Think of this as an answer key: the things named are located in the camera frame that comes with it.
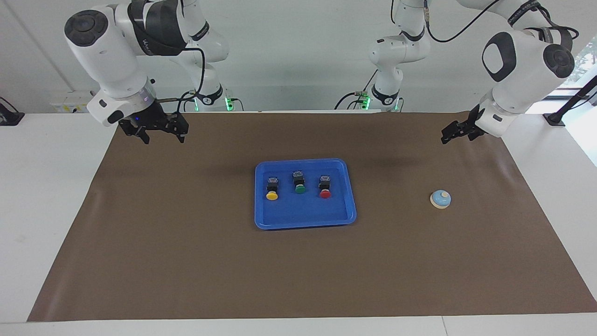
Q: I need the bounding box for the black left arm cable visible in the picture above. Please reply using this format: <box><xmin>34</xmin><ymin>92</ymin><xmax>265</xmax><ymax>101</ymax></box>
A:
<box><xmin>423</xmin><ymin>0</ymin><xmax>502</xmax><ymax>43</ymax></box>

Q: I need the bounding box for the blue plastic tray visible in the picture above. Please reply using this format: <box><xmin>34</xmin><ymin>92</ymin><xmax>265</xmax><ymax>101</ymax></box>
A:
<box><xmin>254</xmin><ymin>158</ymin><xmax>357</xmax><ymax>231</ymax></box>

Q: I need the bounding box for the black base cable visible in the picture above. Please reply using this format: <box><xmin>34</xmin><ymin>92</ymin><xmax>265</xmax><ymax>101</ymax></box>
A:
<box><xmin>334</xmin><ymin>70</ymin><xmax>378</xmax><ymax>110</ymax></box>
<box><xmin>175</xmin><ymin>90</ymin><xmax>200</xmax><ymax>112</ymax></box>

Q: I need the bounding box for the window with white frame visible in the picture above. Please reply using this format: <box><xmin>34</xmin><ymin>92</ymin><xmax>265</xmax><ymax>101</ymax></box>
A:
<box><xmin>555</xmin><ymin>35</ymin><xmax>597</xmax><ymax>101</ymax></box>

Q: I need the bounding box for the brown table mat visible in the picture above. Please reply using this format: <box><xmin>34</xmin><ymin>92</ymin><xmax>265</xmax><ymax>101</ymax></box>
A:
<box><xmin>27</xmin><ymin>112</ymin><xmax>597</xmax><ymax>322</ymax></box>

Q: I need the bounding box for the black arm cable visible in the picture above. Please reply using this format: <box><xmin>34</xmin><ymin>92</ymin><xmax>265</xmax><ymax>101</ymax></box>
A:
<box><xmin>423</xmin><ymin>0</ymin><xmax>502</xmax><ymax>43</ymax></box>
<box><xmin>156</xmin><ymin>46</ymin><xmax>207</xmax><ymax>115</ymax></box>

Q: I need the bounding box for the small black stand base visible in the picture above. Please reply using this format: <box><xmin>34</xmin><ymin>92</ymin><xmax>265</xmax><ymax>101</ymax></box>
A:
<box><xmin>0</xmin><ymin>97</ymin><xmax>25</xmax><ymax>126</ymax></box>

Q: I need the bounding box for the light blue call bell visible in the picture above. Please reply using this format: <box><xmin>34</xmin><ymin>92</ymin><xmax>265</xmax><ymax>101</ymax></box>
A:
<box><xmin>430</xmin><ymin>189</ymin><xmax>452</xmax><ymax>210</ymax></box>

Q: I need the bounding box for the black left base cable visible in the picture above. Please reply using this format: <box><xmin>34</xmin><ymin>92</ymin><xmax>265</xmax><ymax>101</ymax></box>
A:
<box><xmin>334</xmin><ymin>70</ymin><xmax>378</xmax><ymax>110</ymax></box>

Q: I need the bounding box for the black stand with angled pole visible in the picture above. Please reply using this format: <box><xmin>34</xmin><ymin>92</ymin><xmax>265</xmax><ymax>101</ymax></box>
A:
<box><xmin>542</xmin><ymin>75</ymin><xmax>597</xmax><ymax>127</ymax></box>

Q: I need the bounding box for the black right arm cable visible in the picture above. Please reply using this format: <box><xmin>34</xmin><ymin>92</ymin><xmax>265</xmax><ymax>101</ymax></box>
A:
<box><xmin>156</xmin><ymin>46</ymin><xmax>207</xmax><ymax>115</ymax></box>

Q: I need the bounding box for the white wall socket box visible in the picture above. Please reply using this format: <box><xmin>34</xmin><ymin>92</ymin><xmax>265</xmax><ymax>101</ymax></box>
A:
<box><xmin>50</xmin><ymin>91</ymin><xmax>97</xmax><ymax>113</ymax></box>

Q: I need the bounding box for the black right base cable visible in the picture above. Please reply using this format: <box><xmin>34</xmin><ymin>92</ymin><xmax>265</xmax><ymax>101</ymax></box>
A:
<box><xmin>175</xmin><ymin>90</ymin><xmax>200</xmax><ymax>112</ymax></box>

